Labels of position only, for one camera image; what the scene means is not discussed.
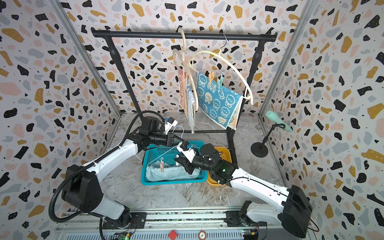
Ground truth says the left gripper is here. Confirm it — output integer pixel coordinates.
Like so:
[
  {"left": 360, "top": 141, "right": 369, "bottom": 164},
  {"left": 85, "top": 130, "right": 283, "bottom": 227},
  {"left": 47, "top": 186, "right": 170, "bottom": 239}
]
[{"left": 151, "top": 133, "right": 187, "bottom": 148}]

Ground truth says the light blue wire hanger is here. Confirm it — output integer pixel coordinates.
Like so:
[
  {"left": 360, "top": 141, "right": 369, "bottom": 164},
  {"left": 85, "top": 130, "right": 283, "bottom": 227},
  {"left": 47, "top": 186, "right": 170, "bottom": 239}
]
[{"left": 145, "top": 126, "right": 204, "bottom": 167}]

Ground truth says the light blue towel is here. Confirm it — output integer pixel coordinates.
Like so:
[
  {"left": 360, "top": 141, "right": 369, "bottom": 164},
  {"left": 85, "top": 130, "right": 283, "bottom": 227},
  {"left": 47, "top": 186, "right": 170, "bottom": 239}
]
[{"left": 145, "top": 162, "right": 200, "bottom": 182}]

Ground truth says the peach clothespin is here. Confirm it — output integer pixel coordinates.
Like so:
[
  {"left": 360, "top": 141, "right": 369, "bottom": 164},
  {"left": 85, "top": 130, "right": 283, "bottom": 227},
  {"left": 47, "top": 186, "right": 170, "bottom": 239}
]
[{"left": 160, "top": 158, "right": 165, "bottom": 173}]

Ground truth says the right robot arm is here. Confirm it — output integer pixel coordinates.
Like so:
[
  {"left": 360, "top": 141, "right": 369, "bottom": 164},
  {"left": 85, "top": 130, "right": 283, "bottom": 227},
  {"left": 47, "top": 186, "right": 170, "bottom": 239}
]
[{"left": 175, "top": 141, "right": 313, "bottom": 238}]

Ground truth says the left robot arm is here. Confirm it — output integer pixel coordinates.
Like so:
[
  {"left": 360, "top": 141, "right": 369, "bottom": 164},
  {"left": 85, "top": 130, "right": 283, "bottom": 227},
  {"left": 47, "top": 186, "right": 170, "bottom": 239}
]
[{"left": 57, "top": 117, "right": 178, "bottom": 228}]

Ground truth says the large wooden hanger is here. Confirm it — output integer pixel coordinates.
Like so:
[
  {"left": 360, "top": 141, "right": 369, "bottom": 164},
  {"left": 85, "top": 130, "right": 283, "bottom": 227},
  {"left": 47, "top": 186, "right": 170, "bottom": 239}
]
[{"left": 188, "top": 33, "right": 254, "bottom": 104}]

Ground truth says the teal plastic basket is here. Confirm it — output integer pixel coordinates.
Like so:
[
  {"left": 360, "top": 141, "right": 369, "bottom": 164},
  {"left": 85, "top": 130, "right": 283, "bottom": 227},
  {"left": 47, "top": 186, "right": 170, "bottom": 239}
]
[{"left": 141, "top": 145, "right": 208, "bottom": 186}]

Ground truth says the yellow plastic bin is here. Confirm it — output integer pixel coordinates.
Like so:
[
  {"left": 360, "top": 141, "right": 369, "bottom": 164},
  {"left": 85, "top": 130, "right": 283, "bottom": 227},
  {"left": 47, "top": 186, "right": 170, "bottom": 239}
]
[{"left": 206, "top": 147, "right": 232, "bottom": 187}]

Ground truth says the teal jellyfish pattern towel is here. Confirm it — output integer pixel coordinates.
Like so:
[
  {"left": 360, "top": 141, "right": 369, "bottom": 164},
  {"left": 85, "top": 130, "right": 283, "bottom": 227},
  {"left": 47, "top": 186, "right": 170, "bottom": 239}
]
[{"left": 197, "top": 73, "right": 244, "bottom": 130}]

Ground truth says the orange patterned towel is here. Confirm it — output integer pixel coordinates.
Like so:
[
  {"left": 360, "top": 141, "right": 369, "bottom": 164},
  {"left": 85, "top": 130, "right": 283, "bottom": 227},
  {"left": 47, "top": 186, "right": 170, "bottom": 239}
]
[{"left": 178, "top": 68, "right": 188, "bottom": 116}]

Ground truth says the mint green clothespin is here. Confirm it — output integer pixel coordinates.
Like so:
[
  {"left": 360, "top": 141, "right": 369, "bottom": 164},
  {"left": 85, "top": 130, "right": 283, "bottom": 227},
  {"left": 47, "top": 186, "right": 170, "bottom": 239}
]
[{"left": 217, "top": 72, "right": 225, "bottom": 89}]

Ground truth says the red diamond sticker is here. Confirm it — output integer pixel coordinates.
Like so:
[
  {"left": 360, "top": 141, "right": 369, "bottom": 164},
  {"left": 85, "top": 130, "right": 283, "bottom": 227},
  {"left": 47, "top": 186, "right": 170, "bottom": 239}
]
[{"left": 168, "top": 230, "right": 178, "bottom": 240}]

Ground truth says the orange clothespin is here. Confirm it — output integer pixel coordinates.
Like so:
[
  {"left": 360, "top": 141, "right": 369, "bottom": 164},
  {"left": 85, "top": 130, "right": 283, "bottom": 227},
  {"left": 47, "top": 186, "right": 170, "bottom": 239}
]
[{"left": 208, "top": 71, "right": 215, "bottom": 84}]

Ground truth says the round red white sticker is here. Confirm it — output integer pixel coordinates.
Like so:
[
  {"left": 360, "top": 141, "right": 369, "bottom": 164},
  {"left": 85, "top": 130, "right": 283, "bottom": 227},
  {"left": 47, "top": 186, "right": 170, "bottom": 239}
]
[{"left": 198, "top": 231, "right": 207, "bottom": 240}]

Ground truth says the black microphone stand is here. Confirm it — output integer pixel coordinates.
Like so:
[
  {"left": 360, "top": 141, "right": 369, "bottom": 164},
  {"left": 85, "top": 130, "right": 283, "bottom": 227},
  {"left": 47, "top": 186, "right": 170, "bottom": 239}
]
[{"left": 251, "top": 124, "right": 286, "bottom": 158}]

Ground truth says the mint green microphone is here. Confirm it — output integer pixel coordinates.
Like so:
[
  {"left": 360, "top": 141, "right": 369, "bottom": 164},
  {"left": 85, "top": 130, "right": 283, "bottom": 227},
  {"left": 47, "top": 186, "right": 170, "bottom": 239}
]
[{"left": 266, "top": 111, "right": 293, "bottom": 132}]

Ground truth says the black clothes rack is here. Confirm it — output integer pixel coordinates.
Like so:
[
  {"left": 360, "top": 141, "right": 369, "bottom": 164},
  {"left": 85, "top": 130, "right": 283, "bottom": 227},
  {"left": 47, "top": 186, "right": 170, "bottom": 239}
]
[{"left": 90, "top": 27, "right": 278, "bottom": 164}]

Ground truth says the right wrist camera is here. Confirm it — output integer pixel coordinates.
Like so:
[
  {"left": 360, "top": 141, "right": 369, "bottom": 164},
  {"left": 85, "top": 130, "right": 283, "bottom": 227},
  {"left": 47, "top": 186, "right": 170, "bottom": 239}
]
[{"left": 177, "top": 141, "right": 199, "bottom": 161}]

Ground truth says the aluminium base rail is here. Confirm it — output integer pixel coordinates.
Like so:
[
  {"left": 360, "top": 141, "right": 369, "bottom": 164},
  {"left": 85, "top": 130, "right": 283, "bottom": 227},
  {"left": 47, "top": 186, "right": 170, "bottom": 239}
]
[{"left": 51, "top": 207, "right": 296, "bottom": 240}]

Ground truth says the black corrugated cable conduit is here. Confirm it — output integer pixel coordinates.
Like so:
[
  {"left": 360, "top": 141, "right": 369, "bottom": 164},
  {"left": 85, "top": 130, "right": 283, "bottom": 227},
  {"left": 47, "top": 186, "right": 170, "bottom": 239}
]
[{"left": 47, "top": 110, "right": 166, "bottom": 223}]

